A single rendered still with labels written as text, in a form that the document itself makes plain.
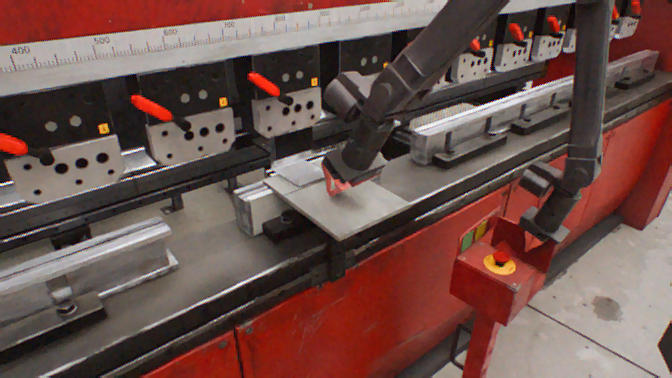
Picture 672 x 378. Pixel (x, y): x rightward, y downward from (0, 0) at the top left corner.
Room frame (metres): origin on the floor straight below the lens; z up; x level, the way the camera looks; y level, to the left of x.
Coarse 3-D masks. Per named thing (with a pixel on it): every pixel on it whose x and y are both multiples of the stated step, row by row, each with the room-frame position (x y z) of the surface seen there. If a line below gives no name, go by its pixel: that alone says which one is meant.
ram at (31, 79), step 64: (0, 0) 0.58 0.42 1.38; (64, 0) 0.63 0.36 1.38; (128, 0) 0.68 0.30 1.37; (192, 0) 0.74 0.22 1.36; (256, 0) 0.81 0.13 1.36; (320, 0) 0.89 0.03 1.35; (384, 0) 0.99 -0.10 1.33; (64, 64) 0.61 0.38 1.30; (128, 64) 0.67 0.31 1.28; (192, 64) 0.73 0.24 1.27
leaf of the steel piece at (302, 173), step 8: (304, 160) 0.91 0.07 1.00; (280, 168) 0.87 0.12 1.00; (288, 168) 0.87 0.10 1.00; (296, 168) 0.86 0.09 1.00; (304, 168) 0.86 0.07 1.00; (312, 168) 0.86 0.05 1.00; (288, 176) 0.83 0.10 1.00; (296, 176) 0.83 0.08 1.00; (304, 176) 0.79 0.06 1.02; (312, 176) 0.80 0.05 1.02; (320, 176) 0.81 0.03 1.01; (296, 184) 0.79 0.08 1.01; (304, 184) 0.79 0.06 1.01
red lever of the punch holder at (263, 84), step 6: (252, 78) 0.75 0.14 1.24; (258, 78) 0.75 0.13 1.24; (258, 84) 0.76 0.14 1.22; (264, 84) 0.76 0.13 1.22; (270, 84) 0.77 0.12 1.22; (264, 90) 0.76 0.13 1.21; (270, 90) 0.77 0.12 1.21; (276, 90) 0.78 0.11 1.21; (276, 96) 0.78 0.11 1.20; (282, 96) 0.79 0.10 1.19; (288, 96) 0.79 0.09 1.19; (282, 102) 0.80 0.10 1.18; (288, 102) 0.79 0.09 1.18
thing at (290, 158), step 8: (304, 128) 0.90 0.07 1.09; (312, 128) 0.91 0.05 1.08; (280, 136) 0.86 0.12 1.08; (288, 136) 0.87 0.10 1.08; (296, 136) 0.88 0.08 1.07; (304, 136) 0.90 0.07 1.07; (312, 136) 0.91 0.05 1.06; (272, 144) 0.85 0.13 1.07; (280, 144) 0.86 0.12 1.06; (288, 144) 0.87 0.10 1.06; (296, 144) 0.88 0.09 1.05; (304, 144) 0.90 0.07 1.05; (312, 144) 0.91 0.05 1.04; (272, 152) 0.86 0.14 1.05; (280, 152) 0.86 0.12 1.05; (288, 152) 0.87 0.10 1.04; (296, 152) 0.88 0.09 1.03; (304, 152) 0.91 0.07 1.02; (280, 160) 0.87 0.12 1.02; (288, 160) 0.88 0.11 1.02; (296, 160) 0.89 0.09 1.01
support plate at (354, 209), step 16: (320, 160) 0.91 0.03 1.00; (288, 192) 0.76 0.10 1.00; (304, 192) 0.76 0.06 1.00; (320, 192) 0.76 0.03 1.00; (352, 192) 0.76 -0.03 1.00; (368, 192) 0.76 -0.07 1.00; (384, 192) 0.76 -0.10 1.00; (304, 208) 0.70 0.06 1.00; (320, 208) 0.70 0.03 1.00; (336, 208) 0.70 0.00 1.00; (352, 208) 0.70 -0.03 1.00; (368, 208) 0.70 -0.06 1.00; (384, 208) 0.70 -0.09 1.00; (400, 208) 0.71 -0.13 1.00; (320, 224) 0.65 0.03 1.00; (336, 224) 0.65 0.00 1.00; (352, 224) 0.65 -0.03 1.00; (368, 224) 0.65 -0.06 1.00
